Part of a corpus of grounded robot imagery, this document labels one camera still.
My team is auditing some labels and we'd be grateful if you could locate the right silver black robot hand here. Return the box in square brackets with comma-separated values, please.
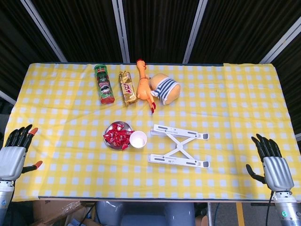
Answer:
[246, 133, 295, 193]

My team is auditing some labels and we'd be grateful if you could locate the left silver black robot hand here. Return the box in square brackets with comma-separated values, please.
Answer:
[0, 124, 44, 182]

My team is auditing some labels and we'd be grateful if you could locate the white paper cup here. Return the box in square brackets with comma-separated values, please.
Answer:
[129, 130, 148, 149]

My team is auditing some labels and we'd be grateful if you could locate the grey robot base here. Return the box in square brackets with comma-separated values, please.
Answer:
[95, 200, 196, 226]

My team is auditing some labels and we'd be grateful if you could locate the yellow floor tape strip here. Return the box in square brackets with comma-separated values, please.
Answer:
[236, 202, 244, 226]

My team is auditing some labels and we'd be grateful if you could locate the brown cardboard box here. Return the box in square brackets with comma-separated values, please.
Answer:
[30, 200, 95, 226]

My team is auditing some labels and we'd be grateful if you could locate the metal table leg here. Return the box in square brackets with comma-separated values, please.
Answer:
[206, 202, 213, 226]

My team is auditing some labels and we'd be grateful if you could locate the yellow white checked tablecloth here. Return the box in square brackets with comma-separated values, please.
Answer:
[0, 62, 301, 202]

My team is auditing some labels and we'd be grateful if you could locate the white folding laptop stand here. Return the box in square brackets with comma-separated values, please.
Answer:
[147, 124, 211, 169]

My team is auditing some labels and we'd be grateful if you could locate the green Pringles can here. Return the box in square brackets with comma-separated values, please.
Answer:
[94, 64, 116, 105]

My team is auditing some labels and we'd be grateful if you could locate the round metal plate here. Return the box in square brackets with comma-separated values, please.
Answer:
[103, 121, 135, 151]

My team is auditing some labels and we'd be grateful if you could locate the plush toy with striped shirt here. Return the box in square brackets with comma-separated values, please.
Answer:
[148, 73, 182, 105]

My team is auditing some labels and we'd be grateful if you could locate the gold snack package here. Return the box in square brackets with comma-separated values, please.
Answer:
[118, 70, 139, 107]

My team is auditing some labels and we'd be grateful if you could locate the orange rubber chicken toy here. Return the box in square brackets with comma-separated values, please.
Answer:
[136, 58, 158, 114]

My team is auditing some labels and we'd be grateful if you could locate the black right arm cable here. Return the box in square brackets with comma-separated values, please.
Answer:
[265, 191, 275, 226]

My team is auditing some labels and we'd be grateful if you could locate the black cable under table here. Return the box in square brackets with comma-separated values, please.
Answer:
[83, 202, 93, 221]

